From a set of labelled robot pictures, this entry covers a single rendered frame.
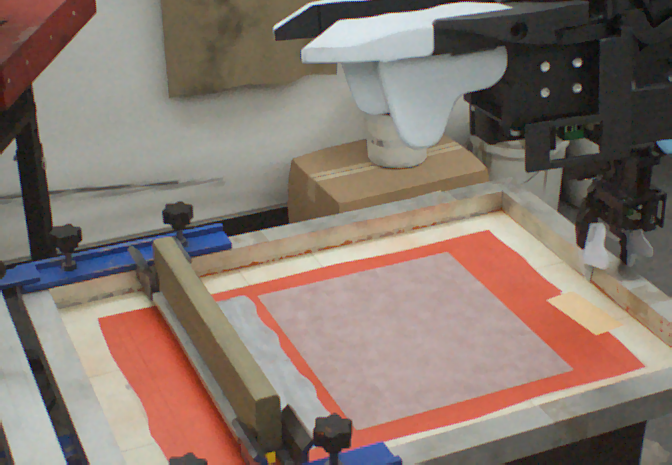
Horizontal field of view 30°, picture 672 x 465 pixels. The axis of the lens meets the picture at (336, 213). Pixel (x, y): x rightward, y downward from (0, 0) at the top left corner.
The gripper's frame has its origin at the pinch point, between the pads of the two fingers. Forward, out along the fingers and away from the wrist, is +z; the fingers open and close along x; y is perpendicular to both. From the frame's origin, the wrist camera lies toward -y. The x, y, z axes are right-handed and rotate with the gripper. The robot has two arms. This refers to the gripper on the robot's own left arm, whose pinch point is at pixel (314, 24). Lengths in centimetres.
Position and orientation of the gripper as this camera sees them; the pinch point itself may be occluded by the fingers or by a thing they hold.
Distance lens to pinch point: 56.3
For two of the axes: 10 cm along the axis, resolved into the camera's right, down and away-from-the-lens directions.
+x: -2.8, -3.1, 9.1
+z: -9.6, 1.5, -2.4
